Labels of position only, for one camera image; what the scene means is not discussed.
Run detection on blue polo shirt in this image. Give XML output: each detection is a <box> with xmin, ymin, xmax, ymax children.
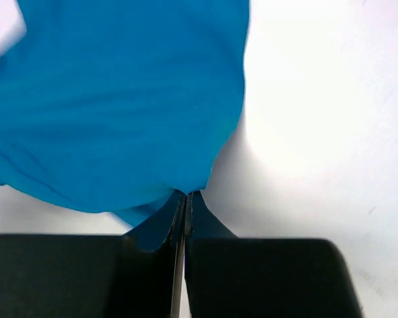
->
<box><xmin>0</xmin><ymin>0</ymin><xmax>251</xmax><ymax>229</ymax></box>

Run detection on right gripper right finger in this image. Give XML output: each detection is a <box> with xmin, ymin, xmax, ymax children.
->
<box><xmin>185</xmin><ymin>192</ymin><xmax>362</xmax><ymax>318</ymax></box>

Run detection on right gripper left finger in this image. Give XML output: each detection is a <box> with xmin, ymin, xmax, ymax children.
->
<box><xmin>0</xmin><ymin>192</ymin><xmax>186</xmax><ymax>317</ymax></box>

